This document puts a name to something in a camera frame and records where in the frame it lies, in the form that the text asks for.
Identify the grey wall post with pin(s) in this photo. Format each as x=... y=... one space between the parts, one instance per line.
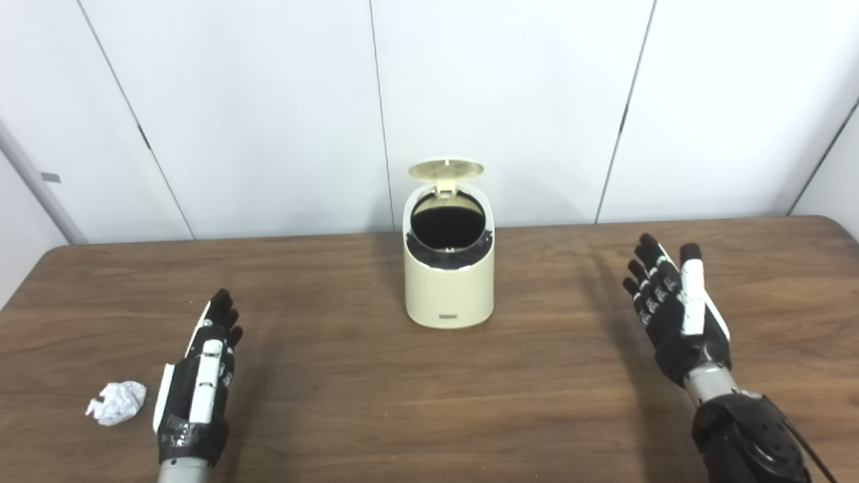
x=37 y=181

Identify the small grey wall tag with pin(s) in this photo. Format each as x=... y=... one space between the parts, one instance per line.
x=50 y=178

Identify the white paper ball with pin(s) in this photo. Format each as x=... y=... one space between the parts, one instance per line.
x=117 y=402

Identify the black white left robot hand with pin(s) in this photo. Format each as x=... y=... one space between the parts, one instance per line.
x=178 y=409

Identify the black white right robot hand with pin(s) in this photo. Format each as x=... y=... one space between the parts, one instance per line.
x=671 y=335

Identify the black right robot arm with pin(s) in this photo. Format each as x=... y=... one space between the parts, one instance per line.
x=745 y=436

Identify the cream-colored bin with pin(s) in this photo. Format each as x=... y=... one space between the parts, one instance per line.
x=448 y=292

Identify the cream round bin lid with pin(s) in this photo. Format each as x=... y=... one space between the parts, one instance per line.
x=446 y=169

